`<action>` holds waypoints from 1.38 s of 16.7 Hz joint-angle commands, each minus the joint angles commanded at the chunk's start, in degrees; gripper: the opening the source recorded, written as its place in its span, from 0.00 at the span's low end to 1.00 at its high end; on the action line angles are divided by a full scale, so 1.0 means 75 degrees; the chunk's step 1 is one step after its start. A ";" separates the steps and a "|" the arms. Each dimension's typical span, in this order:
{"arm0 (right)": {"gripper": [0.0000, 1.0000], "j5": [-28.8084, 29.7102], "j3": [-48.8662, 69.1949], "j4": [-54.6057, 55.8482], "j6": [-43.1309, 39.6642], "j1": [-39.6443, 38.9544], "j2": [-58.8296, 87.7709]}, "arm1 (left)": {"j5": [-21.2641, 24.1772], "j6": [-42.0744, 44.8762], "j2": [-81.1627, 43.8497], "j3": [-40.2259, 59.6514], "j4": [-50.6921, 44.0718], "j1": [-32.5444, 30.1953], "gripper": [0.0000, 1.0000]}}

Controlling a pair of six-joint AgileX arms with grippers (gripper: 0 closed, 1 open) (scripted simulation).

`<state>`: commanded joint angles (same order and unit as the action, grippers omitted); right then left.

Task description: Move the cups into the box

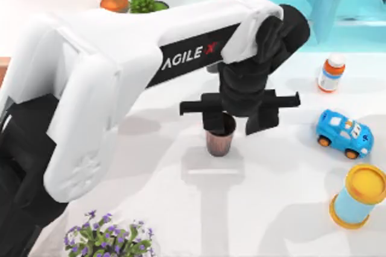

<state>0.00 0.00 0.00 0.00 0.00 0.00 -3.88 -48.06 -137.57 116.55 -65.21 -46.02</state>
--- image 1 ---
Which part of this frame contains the purple flower plant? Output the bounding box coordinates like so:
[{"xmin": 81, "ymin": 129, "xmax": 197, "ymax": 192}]
[{"xmin": 63, "ymin": 209, "xmax": 156, "ymax": 257}]

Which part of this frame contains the blue toy car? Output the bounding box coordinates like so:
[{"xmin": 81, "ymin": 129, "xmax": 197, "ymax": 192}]
[{"xmin": 315, "ymin": 109, "xmax": 375, "ymax": 159}]

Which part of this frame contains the yellow and blue can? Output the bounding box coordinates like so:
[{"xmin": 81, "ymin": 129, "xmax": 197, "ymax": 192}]
[{"xmin": 329, "ymin": 163, "xmax": 386, "ymax": 229}]

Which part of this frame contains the wooden furniture edge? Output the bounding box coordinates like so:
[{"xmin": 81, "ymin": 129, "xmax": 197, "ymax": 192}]
[{"xmin": 0, "ymin": 56, "xmax": 11, "ymax": 89}]

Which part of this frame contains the green potted plant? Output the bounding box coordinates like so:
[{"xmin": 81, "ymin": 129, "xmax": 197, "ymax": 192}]
[{"xmin": 128, "ymin": 0, "xmax": 170, "ymax": 14}]

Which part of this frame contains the orange and white bottle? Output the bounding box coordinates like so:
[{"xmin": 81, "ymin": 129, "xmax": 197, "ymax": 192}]
[{"xmin": 317, "ymin": 52, "xmax": 346, "ymax": 94}]

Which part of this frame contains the brown cup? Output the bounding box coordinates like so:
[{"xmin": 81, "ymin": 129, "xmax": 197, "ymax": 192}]
[{"xmin": 205, "ymin": 113, "xmax": 236, "ymax": 158}]

